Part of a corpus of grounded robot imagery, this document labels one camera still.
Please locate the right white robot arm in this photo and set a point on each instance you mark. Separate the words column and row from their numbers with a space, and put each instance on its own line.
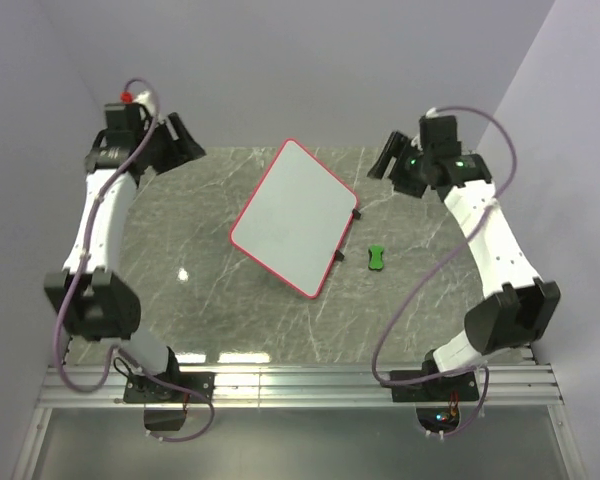
column 517, row 304

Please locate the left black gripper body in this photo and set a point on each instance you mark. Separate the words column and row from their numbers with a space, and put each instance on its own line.
column 162, row 148

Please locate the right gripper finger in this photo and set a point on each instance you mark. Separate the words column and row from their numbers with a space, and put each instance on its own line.
column 378, row 170
column 399, row 145

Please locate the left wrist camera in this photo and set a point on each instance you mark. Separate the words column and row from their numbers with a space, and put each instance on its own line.
column 144, row 99

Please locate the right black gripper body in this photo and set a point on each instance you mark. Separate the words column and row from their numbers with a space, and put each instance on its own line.
column 408, row 174

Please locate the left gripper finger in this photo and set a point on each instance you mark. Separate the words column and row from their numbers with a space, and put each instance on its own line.
column 192, row 150
column 180, row 131

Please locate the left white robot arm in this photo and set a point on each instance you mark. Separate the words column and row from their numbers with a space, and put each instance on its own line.
column 91, row 300

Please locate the pink framed whiteboard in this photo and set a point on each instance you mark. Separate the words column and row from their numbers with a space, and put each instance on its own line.
column 296, row 219

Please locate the aluminium mounting rail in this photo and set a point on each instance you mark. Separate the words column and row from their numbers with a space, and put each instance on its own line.
column 314, row 386

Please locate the green whiteboard eraser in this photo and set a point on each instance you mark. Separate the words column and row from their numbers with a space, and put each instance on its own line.
column 376, row 258

